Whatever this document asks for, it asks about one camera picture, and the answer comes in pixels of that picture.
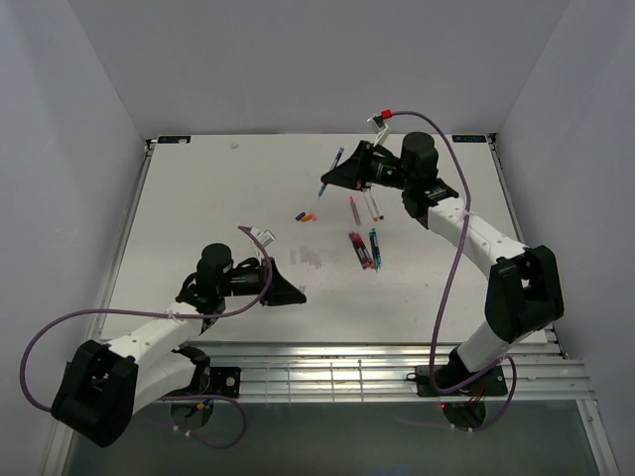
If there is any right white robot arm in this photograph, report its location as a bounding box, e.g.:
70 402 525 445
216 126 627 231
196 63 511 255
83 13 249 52
321 110 565 394

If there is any purple highlighter pen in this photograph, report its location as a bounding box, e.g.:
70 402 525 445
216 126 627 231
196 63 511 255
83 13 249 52
348 232 367 270

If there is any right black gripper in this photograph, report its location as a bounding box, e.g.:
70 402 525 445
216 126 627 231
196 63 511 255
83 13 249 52
319 143 412 194

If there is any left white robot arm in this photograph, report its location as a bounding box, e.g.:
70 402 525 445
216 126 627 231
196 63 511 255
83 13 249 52
51 243 307 447

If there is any right blue table label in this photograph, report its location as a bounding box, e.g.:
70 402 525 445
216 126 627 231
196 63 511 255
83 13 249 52
451 134 487 144

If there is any blue table label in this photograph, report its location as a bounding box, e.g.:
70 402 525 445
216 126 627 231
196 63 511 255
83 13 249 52
451 134 487 144
157 136 191 144

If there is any orange red pen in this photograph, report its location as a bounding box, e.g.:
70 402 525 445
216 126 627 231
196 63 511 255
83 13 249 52
352 232 374 269

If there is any dark blue pen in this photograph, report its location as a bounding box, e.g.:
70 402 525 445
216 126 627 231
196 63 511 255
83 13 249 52
313 147 344 208

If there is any purple capped white marker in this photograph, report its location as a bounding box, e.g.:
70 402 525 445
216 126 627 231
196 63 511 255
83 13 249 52
368 189 385 221

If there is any red highlighter pen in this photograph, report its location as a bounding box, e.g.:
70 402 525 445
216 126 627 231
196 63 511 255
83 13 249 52
357 234 375 269

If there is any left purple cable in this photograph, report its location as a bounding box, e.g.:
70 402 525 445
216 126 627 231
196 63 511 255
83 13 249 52
19 225 274 450

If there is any aluminium table frame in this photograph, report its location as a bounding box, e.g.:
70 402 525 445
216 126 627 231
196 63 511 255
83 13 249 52
42 133 621 476

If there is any left blue table label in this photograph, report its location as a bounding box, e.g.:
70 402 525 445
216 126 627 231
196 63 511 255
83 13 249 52
157 136 191 144

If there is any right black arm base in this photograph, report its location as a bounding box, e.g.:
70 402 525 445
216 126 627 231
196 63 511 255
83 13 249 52
405 366 508 397

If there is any pink highlighter pen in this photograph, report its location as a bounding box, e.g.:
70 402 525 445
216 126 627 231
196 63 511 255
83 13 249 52
349 196 361 227

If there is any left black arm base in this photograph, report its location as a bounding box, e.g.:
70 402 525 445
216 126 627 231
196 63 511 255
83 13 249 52
169 366 242 399

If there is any orange capped white marker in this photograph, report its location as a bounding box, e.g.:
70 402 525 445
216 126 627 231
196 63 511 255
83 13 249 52
363 190 380 222

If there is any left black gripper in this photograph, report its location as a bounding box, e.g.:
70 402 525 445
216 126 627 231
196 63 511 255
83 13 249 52
217 257 306 306

